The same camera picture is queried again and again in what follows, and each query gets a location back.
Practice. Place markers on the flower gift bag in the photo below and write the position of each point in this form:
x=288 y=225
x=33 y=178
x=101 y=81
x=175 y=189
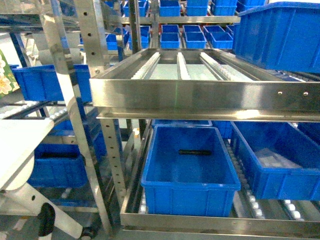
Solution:
x=8 y=82

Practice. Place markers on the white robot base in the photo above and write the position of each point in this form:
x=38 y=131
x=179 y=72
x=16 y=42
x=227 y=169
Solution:
x=18 y=140

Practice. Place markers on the blue bin with black bar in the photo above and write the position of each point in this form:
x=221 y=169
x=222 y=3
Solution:
x=189 y=172

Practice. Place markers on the blue crate at left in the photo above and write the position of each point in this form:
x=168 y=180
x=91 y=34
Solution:
x=40 y=83

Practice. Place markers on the blue bin lower right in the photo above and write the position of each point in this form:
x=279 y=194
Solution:
x=278 y=160

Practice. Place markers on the large blue crate behind tray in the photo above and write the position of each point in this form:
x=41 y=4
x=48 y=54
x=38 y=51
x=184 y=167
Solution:
x=281 y=36

